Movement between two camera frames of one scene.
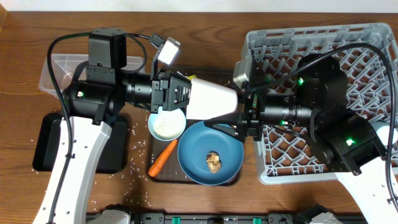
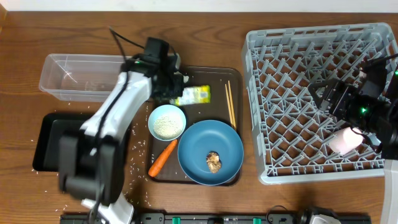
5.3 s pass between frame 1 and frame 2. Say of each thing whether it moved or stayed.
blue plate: stayed
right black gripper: moved
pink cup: moved
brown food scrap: stayed
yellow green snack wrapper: moved
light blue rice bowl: stayed
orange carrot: stayed
